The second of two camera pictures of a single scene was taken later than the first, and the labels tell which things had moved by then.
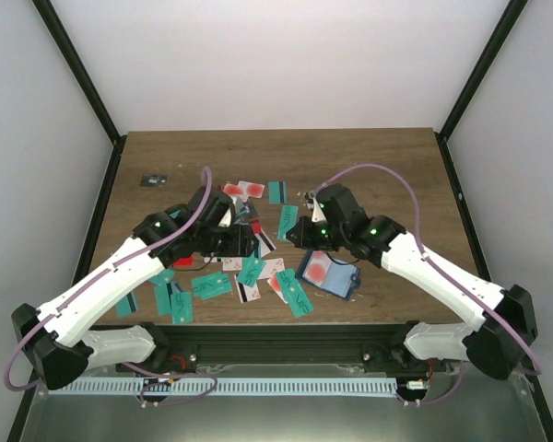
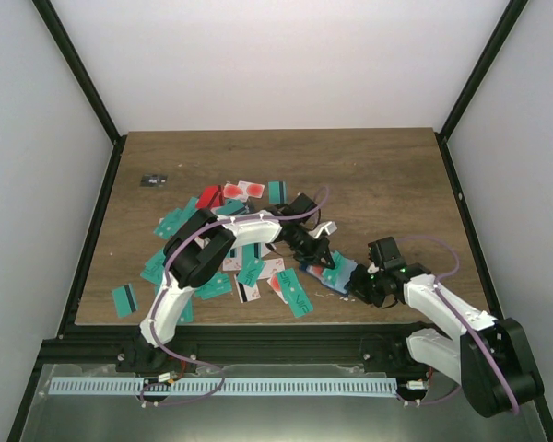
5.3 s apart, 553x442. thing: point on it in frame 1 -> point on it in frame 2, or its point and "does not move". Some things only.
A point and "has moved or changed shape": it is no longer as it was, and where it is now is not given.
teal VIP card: [295, 293] does not move
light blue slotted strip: [92, 387] does not move
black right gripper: [304, 240] -> [356, 287]
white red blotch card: [244, 189] does not move
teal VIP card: [288, 219] has moved or changed shape
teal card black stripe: [277, 192] does not move
